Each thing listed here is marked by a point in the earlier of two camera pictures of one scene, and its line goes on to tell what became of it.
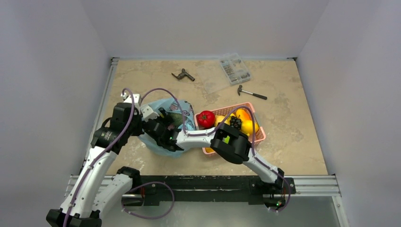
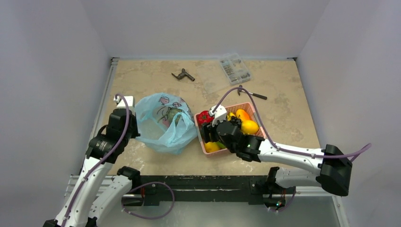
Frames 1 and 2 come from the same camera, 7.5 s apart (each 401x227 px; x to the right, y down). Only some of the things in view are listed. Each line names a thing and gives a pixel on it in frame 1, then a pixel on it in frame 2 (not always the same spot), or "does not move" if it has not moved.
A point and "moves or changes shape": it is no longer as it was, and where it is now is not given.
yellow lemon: (247, 127) does not move
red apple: (205, 119) does not move
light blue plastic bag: (173, 105) moves or changes shape
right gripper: (162, 137) → (207, 133)
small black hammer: (240, 90) does not move
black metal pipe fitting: (183, 74) does not move
